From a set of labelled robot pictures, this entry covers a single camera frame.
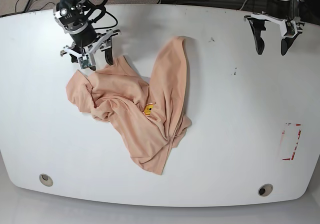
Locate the peach t-shirt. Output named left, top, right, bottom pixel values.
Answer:
left=66, top=37, right=191, bottom=175

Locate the right table cable grommet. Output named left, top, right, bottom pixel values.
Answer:
left=258, top=184, right=273, bottom=197

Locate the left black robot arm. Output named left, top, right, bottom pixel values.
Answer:
left=244, top=0, right=305, bottom=56

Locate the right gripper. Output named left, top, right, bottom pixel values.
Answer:
left=60, top=26, right=121, bottom=68

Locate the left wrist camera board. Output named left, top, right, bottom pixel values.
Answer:
left=284, top=21, right=297, bottom=38

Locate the table cable grommet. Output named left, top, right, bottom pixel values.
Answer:
left=258, top=184, right=273, bottom=197
left=39, top=174, right=53, bottom=187

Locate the red tape rectangle marking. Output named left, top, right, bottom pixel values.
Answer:
left=278, top=123, right=302, bottom=161

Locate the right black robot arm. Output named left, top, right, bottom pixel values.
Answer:
left=53, top=0, right=121, bottom=71

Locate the left table cable grommet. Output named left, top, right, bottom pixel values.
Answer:
left=39, top=174, right=53, bottom=187

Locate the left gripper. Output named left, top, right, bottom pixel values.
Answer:
left=244, top=13, right=305, bottom=56

